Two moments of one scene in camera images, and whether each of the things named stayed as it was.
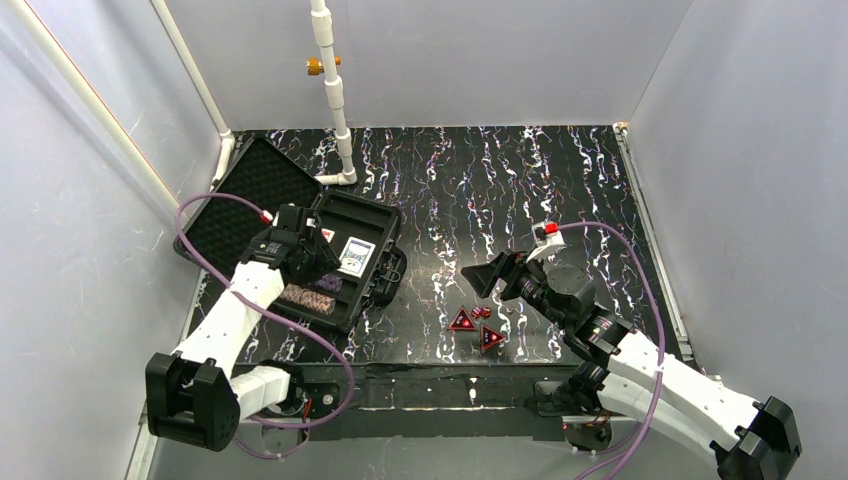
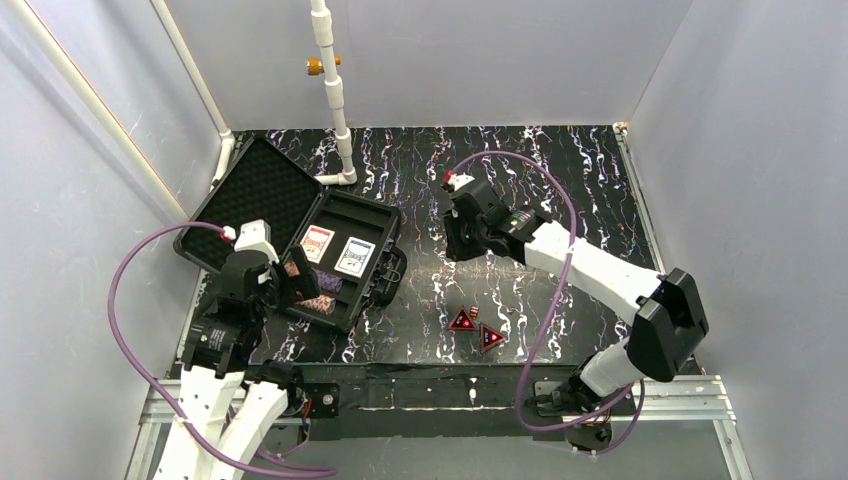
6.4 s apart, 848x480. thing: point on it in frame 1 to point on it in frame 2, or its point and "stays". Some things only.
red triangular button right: x=490 y=338 stays
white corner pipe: x=226 y=133 stays
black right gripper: x=515 y=279 to x=454 y=229
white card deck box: x=356 y=257 stays
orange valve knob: x=315 y=66 stays
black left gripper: x=312 y=250 to x=279 y=282
